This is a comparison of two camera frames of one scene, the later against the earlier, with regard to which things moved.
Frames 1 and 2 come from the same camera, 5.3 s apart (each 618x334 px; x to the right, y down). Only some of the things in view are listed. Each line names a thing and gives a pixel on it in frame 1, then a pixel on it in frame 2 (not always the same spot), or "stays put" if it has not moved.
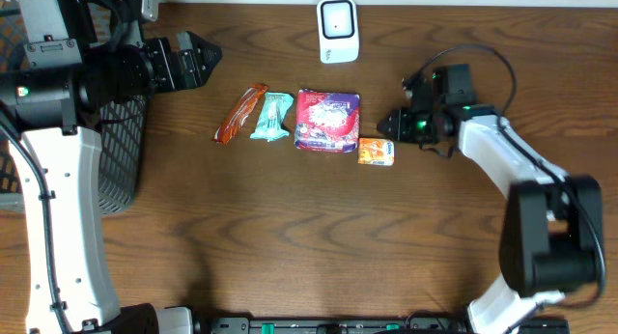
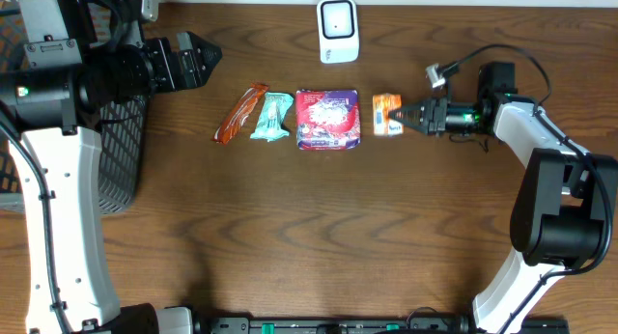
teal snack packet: (276, 107) stays put
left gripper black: (164, 64) stays put
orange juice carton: (379, 152) → (382, 104)
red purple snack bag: (327, 121) stays put
